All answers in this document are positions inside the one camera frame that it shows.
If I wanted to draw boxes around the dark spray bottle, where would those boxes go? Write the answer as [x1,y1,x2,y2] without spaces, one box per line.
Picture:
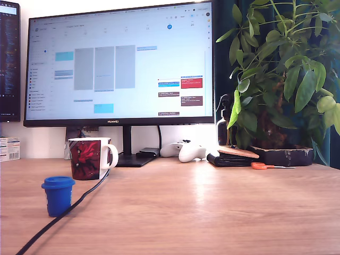
[216,94,239,146]

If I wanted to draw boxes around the small black hub box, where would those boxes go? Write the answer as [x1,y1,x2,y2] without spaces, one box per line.
[135,147,160,158]

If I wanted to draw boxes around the red floral coffee mug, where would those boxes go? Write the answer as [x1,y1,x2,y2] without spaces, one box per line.
[67,137,120,181]

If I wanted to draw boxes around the black leather wallet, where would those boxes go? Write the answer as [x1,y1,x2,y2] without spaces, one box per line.
[206,152,256,167]

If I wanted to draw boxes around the orange handled scissors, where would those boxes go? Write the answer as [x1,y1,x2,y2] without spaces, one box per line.
[250,161,296,171]

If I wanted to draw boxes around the black rectangular planter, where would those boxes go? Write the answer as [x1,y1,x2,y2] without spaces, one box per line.
[249,145,315,167]

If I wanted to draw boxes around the white medicine box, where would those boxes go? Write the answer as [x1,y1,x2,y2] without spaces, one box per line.
[0,137,21,163]

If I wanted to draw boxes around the white game controller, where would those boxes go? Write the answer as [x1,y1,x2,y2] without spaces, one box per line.
[159,139,207,163]

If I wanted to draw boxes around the black Huawei computer monitor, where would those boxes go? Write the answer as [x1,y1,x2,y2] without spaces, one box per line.
[23,0,215,168]

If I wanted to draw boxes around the blue coffee capsule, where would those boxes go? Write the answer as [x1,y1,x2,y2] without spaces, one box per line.
[41,175,76,218]

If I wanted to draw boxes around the green leafy houseplant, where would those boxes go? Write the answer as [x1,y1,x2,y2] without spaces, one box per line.
[215,0,340,165]

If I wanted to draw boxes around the round cork coaster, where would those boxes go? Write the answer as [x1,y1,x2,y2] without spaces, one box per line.
[217,146,260,159]

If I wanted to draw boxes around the black cable on table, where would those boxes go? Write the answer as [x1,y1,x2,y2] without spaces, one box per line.
[14,168,111,255]

